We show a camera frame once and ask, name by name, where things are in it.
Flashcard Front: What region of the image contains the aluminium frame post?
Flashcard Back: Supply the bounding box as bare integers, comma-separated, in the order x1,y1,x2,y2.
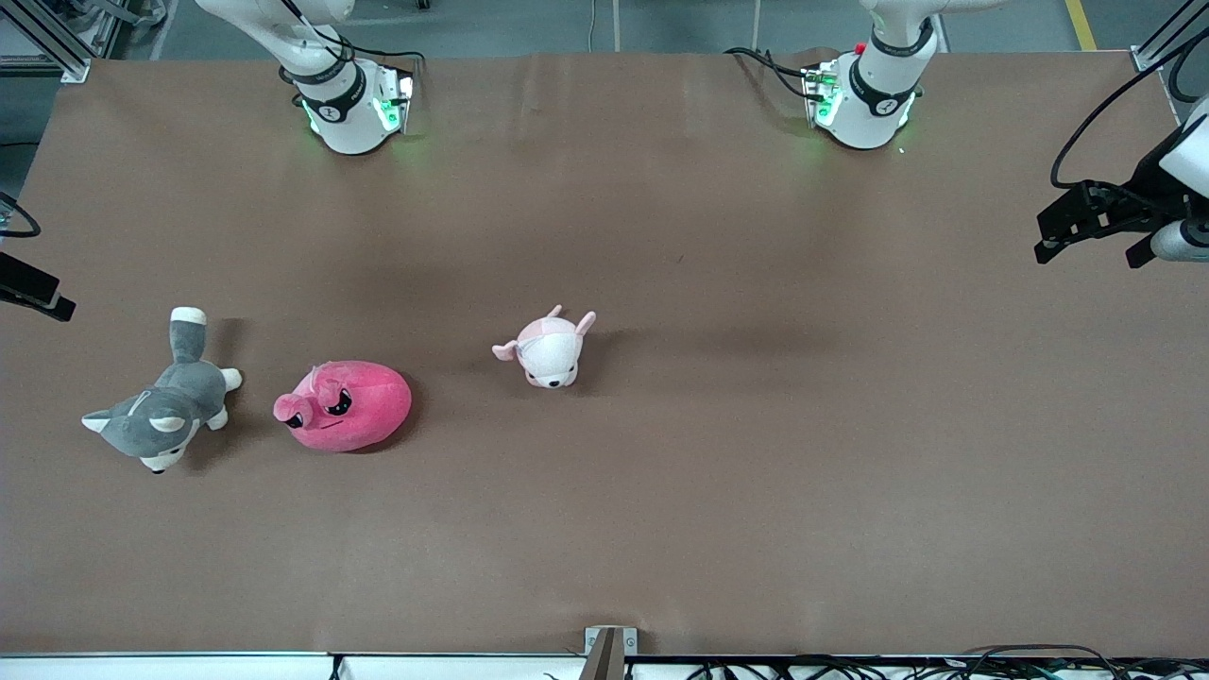
1132,0,1209,73
0,0,93,84

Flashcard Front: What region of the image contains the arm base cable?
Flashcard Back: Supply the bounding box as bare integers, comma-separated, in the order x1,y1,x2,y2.
724,46,815,101
321,33,426,67

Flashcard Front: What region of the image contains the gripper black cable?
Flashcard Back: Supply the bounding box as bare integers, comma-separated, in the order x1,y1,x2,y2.
1050,26,1209,214
0,192,43,239

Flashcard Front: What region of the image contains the left arm base cable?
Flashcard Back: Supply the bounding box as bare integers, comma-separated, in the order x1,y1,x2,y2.
724,46,815,101

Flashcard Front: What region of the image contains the pale pink small plush dog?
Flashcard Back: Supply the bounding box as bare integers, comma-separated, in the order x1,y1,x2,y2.
491,304,598,390

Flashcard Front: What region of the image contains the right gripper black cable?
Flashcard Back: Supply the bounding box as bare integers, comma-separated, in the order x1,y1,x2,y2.
0,192,43,239

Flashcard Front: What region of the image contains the hot pink round plush toy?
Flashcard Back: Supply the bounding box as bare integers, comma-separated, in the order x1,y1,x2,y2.
273,360,414,453

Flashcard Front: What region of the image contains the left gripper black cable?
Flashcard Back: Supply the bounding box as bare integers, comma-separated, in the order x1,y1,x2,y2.
1050,26,1209,214

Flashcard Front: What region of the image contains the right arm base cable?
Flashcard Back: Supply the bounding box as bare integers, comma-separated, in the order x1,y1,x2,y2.
321,33,426,67

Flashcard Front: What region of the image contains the grey white husky plush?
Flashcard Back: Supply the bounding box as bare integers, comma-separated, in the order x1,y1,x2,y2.
81,307,244,475

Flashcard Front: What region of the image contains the large table cover mat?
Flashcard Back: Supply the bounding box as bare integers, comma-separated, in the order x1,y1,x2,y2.
0,52,1209,657

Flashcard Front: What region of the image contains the white table edge rail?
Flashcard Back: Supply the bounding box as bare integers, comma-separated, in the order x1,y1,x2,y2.
0,651,1209,680

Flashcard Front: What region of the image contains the grey metal table bracket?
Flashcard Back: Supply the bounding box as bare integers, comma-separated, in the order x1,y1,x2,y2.
584,626,639,680

